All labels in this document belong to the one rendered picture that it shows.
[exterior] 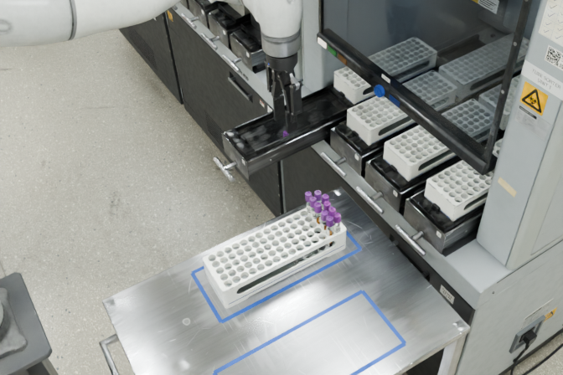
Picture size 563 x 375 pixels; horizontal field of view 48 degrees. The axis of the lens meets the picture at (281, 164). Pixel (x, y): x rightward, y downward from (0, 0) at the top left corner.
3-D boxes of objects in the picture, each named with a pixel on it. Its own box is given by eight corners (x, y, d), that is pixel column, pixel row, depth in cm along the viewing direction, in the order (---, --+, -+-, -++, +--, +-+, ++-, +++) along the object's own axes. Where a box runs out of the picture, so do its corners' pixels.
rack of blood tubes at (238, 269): (322, 218, 144) (322, 199, 140) (347, 247, 138) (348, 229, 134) (204, 274, 135) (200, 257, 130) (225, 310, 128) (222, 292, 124)
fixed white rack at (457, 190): (512, 147, 160) (517, 130, 155) (543, 171, 154) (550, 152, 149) (421, 197, 149) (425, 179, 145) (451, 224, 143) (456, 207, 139)
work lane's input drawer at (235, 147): (415, 64, 198) (418, 40, 191) (446, 86, 189) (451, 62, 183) (209, 158, 172) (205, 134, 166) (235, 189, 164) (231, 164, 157)
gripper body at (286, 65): (305, 51, 146) (306, 83, 152) (285, 34, 151) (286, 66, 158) (277, 63, 143) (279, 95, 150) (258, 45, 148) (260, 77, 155)
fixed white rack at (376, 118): (430, 87, 179) (432, 69, 174) (455, 105, 172) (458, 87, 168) (345, 127, 168) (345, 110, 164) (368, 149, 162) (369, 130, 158)
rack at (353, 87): (413, 53, 190) (415, 36, 186) (436, 69, 184) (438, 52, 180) (333, 89, 180) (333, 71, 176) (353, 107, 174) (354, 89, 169)
